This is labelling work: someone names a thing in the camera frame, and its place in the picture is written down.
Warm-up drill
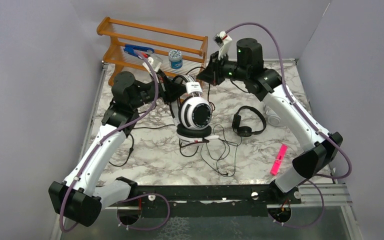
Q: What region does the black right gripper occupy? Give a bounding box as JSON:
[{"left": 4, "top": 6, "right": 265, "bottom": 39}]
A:
[{"left": 197, "top": 50, "right": 249, "bottom": 87}]

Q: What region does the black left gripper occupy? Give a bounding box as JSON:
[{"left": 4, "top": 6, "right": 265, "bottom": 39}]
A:
[{"left": 129, "top": 67, "right": 188, "bottom": 109}]

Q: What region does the white black gaming headset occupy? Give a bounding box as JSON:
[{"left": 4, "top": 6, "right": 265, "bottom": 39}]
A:
[{"left": 172, "top": 74, "right": 220, "bottom": 146}]

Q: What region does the black red headset cable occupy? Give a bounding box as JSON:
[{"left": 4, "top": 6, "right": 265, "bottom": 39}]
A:
[{"left": 178, "top": 66, "right": 217, "bottom": 159}]

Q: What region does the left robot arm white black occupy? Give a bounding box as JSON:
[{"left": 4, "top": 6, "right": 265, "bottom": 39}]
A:
[{"left": 48, "top": 71, "right": 187, "bottom": 233}]

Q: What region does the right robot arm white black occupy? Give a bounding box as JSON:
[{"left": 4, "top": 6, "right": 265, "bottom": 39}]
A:
[{"left": 197, "top": 36, "right": 343, "bottom": 204}]

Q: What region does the small black on-ear headphones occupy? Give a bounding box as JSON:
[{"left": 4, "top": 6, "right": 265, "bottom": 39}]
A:
[{"left": 231, "top": 105, "right": 267, "bottom": 138}]

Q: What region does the white over-ear headphones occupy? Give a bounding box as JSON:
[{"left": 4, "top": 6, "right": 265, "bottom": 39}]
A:
[{"left": 264, "top": 105, "right": 283, "bottom": 127}]

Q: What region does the wooden orange shelf rack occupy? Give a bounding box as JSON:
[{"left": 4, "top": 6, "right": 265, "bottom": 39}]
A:
[{"left": 96, "top": 16, "right": 209, "bottom": 86}]

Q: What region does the blue lidded jar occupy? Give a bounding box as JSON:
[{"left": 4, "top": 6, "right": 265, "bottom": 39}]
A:
[{"left": 167, "top": 49, "right": 183, "bottom": 69}]

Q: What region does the blue black hand tool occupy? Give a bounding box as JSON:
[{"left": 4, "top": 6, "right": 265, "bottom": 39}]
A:
[{"left": 123, "top": 44, "right": 155, "bottom": 58}]

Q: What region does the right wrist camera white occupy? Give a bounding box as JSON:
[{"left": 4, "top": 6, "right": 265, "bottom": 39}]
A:
[{"left": 213, "top": 31, "right": 233, "bottom": 60}]

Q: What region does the black cable at left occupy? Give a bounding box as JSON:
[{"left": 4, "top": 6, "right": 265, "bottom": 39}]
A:
[{"left": 107, "top": 123, "right": 176, "bottom": 168}]

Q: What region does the thin black headphone cable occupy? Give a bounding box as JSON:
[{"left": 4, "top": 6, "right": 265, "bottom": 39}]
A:
[{"left": 199, "top": 124, "right": 243, "bottom": 177}]

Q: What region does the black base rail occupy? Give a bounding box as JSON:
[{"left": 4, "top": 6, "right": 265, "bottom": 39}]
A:
[{"left": 112, "top": 184, "right": 302, "bottom": 218}]

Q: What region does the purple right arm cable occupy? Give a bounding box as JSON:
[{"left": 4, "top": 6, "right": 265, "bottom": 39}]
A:
[{"left": 225, "top": 22, "right": 353, "bottom": 230}]

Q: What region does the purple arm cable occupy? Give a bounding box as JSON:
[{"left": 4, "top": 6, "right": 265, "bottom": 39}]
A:
[
  {"left": 225, "top": 22, "right": 353, "bottom": 230},
  {"left": 58, "top": 49, "right": 171, "bottom": 233}
]

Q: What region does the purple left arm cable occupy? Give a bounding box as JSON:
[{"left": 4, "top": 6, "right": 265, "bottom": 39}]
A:
[{"left": 58, "top": 49, "right": 171, "bottom": 233}]

